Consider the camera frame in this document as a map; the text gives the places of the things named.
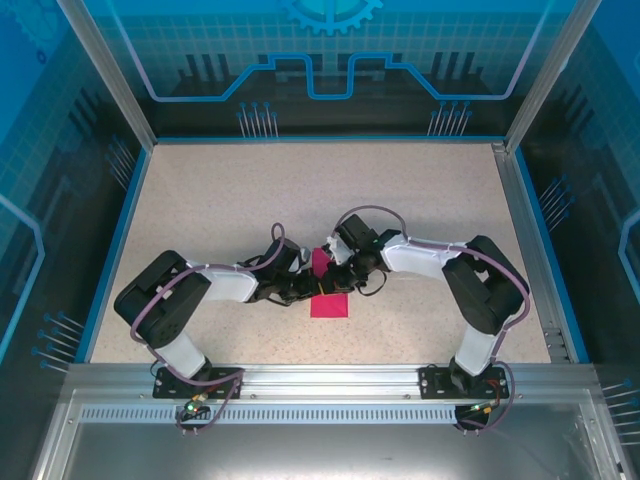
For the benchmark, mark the aluminium side rail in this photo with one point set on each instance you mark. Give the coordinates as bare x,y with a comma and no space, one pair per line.
530,250

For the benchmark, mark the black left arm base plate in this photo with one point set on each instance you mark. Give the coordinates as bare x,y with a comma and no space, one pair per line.
170,382

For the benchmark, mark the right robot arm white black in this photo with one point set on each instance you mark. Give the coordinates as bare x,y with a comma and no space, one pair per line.
415,257

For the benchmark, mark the blue table edge strip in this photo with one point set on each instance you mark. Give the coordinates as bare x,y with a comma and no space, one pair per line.
112,255
552,255

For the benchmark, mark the aluminium frame post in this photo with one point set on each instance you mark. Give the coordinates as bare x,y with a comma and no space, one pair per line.
552,75
107,75

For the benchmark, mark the metal tray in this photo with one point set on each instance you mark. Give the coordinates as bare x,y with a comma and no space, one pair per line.
325,455

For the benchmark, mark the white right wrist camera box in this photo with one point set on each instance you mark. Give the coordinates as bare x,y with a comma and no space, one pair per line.
337,250

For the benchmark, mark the aluminium mounting rail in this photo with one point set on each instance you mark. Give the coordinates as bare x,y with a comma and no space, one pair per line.
330,380

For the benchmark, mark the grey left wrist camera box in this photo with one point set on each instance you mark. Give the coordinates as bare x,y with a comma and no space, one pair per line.
306,255

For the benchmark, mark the pink paper sheet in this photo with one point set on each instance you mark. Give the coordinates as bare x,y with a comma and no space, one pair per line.
330,306

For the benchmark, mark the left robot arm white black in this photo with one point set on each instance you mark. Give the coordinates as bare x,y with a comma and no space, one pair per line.
225,285

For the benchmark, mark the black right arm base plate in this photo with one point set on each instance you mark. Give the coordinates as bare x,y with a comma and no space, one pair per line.
435,382

